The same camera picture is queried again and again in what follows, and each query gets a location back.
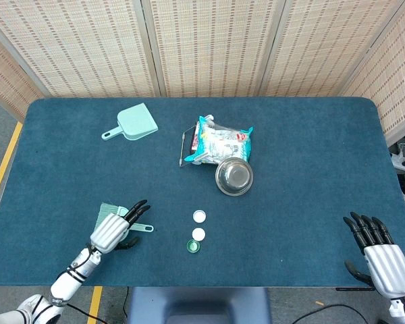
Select stainless steel bowl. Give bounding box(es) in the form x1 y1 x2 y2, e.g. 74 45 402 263
215 157 254 196

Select mint green dustpan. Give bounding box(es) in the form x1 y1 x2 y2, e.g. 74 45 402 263
101 103 159 142

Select woven folding screen panel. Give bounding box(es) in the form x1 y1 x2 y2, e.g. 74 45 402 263
340 0 405 146
141 0 286 98
0 0 163 99
259 0 405 98
0 26 45 122

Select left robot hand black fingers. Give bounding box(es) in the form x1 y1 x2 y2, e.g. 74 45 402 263
88 199 152 254

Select small green brush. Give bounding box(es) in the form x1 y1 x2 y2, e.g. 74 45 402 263
96 201 155 234

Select teal snack bag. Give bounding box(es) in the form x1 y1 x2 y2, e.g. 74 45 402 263
184 114 254 166

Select metal wire frame tool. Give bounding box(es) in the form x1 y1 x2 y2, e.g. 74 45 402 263
178 126 198 167

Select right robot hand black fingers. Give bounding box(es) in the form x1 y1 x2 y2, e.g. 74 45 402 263
343 211 405 300

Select white power strip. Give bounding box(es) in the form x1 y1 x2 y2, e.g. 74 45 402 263
390 141 405 173

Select black floor cable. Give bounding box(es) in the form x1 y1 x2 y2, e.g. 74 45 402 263
290 302 392 324
65 302 107 324

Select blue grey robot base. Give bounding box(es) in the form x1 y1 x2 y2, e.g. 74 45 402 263
126 286 273 324

